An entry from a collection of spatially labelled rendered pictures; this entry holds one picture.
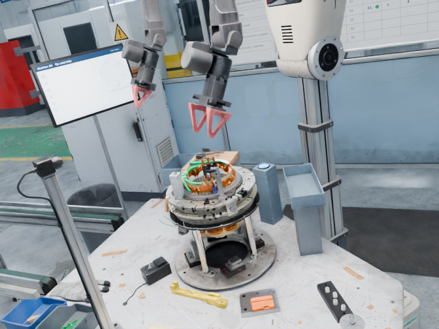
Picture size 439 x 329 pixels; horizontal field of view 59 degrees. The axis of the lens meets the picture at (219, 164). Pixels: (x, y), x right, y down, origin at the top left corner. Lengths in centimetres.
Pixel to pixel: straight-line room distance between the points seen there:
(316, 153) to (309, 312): 62
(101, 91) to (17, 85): 272
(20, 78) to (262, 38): 279
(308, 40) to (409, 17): 196
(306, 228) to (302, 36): 66
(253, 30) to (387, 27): 105
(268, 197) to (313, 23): 68
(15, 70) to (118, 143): 165
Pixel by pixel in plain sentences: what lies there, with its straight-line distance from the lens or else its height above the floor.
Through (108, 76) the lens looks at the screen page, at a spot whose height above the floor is 141.
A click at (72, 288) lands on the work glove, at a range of 163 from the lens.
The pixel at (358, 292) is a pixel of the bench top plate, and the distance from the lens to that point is 135.
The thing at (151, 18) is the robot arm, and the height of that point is 167.
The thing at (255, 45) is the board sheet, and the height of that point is 128.
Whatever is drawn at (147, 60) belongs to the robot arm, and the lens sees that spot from 147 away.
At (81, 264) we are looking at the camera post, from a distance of 120.
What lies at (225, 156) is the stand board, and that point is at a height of 106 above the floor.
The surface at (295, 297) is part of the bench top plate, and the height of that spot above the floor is 78.
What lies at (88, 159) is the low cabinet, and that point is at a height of 47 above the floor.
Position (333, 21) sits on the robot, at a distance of 146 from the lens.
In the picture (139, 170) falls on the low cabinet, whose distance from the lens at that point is 382.
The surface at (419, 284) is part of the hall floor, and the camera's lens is 260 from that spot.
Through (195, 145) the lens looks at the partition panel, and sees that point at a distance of 411.
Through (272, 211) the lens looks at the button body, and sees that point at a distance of 165.
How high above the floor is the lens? 168
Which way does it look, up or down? 22 degrees down
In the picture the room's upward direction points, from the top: 11 degrees counter-clockwise
